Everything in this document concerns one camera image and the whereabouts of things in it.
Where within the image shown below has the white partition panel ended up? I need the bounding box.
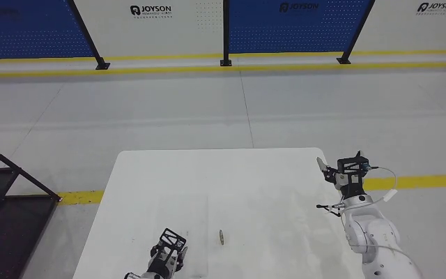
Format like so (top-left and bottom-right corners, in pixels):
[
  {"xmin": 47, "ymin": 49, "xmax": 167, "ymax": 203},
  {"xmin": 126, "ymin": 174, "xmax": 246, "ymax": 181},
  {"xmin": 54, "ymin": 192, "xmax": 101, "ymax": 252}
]
[
  {"xmin": 354, "ymin": 0, "xmax": 446, "ymax": 53},
  {"xmin": 74, "ymin": 0, "xmax": 224, "ymax": 59}
]

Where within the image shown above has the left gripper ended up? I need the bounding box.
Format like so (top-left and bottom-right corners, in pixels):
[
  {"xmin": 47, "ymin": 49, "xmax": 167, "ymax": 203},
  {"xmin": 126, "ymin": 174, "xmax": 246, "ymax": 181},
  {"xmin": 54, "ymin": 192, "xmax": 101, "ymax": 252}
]
[{"xmin": 123, "ymin": 245, "xmax": 190, "ymax": 279}]

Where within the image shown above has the thin white cable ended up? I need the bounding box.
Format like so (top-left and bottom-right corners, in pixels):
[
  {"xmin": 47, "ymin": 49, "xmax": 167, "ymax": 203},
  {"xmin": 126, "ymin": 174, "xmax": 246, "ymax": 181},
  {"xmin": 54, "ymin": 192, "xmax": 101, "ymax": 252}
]
[{"xmin": 339, "ymin": 165, "xmax": 424, "ymax": 278}]

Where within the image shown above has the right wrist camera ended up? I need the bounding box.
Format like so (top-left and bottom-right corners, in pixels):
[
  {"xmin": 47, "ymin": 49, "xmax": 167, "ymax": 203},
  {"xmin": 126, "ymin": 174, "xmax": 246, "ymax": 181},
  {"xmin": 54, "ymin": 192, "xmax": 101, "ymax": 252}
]
[{"xmin": 336, "ymin": 150, "xmax": 380, "ymax": 186}]

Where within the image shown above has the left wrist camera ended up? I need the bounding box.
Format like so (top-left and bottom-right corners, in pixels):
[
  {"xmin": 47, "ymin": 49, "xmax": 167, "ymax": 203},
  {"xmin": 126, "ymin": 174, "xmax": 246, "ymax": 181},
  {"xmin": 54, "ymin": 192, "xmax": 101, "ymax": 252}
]
[{"xmin": 157, "ymin": 227, "xmax": 187, "ymax": 251}]

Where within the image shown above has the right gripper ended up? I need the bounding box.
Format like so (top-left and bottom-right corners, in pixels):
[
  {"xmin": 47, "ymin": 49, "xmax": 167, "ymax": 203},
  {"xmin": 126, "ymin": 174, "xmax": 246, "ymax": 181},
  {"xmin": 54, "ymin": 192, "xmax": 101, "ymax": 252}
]
[{"xmin": 316, "ymin": 156, "xmax": 376, "ymax": 210}]

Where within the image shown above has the black partition post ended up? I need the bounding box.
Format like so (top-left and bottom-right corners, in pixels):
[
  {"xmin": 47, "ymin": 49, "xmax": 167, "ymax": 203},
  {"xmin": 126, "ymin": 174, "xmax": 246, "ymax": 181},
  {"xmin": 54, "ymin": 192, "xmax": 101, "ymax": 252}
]
[
  {"xmin": 66, "ymin": 0, "xmax": 112, "ymax": 71},
  {"xmin": 336, "ymin": 0, "xmax": 376, "ymax": 66},
  {"xmin": 220, "ymin": 0, "xmax": 233, "ymax": 68}
]

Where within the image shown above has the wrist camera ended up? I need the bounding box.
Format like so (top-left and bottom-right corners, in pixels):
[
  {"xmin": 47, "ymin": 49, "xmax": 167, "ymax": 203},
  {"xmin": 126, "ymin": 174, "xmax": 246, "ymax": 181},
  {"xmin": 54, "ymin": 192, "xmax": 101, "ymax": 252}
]
[
  {"xmin": 336, "ymin": 150, "xmax": 380, "ymax": 186},
  {"xmin": 157, "ymin": 227, "xmax": 187, "ymax": 251}
]

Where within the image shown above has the blue perforated partition panel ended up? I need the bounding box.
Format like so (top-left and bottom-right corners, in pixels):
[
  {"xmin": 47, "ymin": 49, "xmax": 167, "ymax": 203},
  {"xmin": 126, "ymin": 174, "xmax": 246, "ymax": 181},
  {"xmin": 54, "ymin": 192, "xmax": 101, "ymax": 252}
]
[
  {"xmin": 0, "ymin": 0, "xmax": 94, "ymax": 59},
  {"xmin": 228, "ymin": 0, "xmax": 372, "ymax": 54}
]

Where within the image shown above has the dark metal rack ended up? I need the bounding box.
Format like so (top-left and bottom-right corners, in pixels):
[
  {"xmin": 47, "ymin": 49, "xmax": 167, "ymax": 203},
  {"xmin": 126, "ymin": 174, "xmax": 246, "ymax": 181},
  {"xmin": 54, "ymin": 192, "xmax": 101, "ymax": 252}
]
[{"xmin": 0, "ymin": 153, "xmax": 64, "ymax": 279}]

